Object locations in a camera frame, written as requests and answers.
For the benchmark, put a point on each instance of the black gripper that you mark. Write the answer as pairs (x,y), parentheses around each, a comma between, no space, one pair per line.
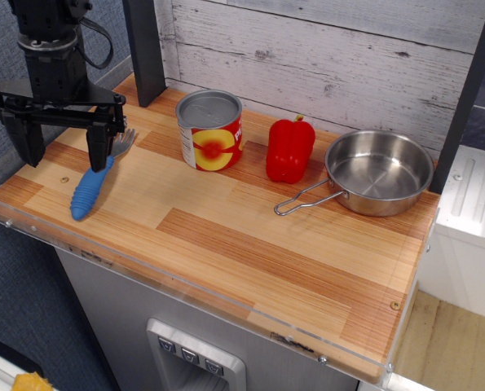
(58,92)

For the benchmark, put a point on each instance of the silver pan with wire handle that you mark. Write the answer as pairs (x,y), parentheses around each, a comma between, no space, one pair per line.
(373,173)

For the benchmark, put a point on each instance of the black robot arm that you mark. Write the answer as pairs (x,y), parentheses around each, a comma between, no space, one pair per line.
(54,20)

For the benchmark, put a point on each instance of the red yellow tin can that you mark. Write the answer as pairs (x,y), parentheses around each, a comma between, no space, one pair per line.
(210,129)

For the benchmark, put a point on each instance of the grey toy fridge cabinet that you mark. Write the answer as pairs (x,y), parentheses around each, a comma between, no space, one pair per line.
(119,309)

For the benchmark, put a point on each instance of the red bell pepper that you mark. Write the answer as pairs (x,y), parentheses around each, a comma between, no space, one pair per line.
(290,145)

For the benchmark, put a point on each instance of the yellow black object at corner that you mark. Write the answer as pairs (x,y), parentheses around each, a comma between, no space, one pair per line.
(18,372)

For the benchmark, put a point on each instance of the silver dispenser panel with buttons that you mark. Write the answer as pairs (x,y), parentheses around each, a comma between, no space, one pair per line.
(193,354)

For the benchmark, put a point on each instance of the white toy sink unit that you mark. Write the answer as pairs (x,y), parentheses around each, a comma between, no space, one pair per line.
(452,267)

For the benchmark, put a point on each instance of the blue handled fork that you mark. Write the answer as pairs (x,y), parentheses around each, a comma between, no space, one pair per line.
(88,189)

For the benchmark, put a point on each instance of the dark grey left post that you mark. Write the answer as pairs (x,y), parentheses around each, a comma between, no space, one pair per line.
(145,49)

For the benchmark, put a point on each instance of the dark grey post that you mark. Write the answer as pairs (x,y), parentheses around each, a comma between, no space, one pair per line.
(145,49)
(464,107)

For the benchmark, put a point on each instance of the dark grey right post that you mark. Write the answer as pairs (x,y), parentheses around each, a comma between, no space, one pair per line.
(464,107)

